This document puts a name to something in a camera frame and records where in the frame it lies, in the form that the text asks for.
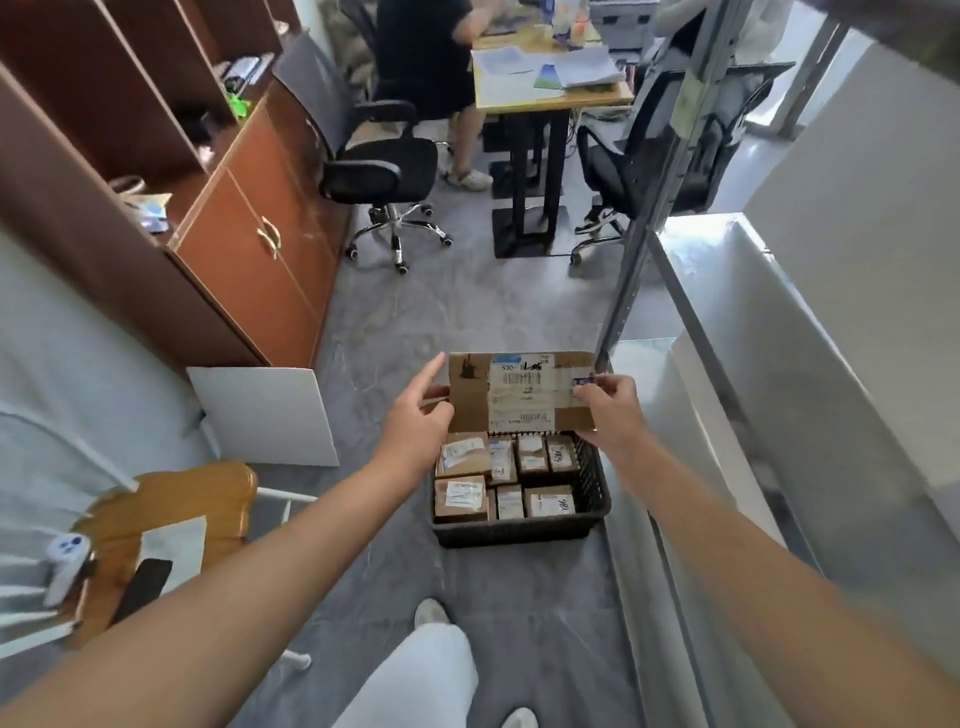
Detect person's right hand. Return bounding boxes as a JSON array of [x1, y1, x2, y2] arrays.
[[571, 372, 655, 472]]

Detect person's left hand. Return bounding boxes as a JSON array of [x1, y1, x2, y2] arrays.
[[371, 352, 457, 498]]

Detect large parcel torn label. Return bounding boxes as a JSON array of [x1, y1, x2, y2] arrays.
[[434, 432, 494, 481]]

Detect tall narrow cardboard parcel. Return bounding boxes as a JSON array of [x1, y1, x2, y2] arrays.
[[446, 350, 600, 438]]

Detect black plastic basket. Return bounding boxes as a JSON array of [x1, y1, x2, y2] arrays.
[[428, 427, 614, 550]]

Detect parcel with handwritten label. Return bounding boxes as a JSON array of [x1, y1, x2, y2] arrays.
[[487, 437, 520, 487]]

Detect cardboard parcel marked 786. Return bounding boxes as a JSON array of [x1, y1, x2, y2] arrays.
[[523, 485, 579, 520]]

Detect person's left forearm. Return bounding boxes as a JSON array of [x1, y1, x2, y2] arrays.
[[0, 457, 421, 728]]

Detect person's right forearm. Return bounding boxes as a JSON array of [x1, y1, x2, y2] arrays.
[[611, 434, 960, 728]]

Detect person's white left shoe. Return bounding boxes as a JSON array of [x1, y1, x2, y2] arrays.
[[412, 597, 453, 633]]

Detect person's white trousers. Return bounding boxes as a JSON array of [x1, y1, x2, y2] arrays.
[[332, 620, 483, 728]]

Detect white flat board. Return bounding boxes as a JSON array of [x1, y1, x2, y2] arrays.
[[185, 365, 343, 470]]

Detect grey metal shelf rack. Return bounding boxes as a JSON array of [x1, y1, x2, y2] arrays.
[[592, 0, 960, 728]]

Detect brown wooden cabinet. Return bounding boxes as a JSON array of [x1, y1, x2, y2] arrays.
[[0, 0, 355, 374]]

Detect light wooden desk black legs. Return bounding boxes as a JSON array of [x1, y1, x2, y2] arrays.
[[470, 14, 637, 262]]

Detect white paper sheet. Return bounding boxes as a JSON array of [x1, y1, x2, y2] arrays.
[[133, 515, 210, 595]]

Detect black office chair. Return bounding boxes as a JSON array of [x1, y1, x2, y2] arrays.
[[335, 0, 385, 85], [272, 32, 455, 277], [568, 29, 798, 269]]

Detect black smartphone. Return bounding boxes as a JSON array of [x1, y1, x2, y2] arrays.
[[110, 557, 175, 629]]

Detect pale green paper label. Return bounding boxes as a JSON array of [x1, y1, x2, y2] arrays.
[[669, 73, 712, 142]]

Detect scattered white documents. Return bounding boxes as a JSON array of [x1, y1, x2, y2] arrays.
[[472, 43, 629, 108]]

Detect white handheld controller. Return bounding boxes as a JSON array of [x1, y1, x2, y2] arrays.
[[42, 532, 94, 610]]

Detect grey desktop printer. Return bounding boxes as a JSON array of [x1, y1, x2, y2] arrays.
[[587, 0, 663, 55]]

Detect wooden chair white metal frame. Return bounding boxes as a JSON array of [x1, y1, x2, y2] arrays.
[[0, 407, 322, 674]]

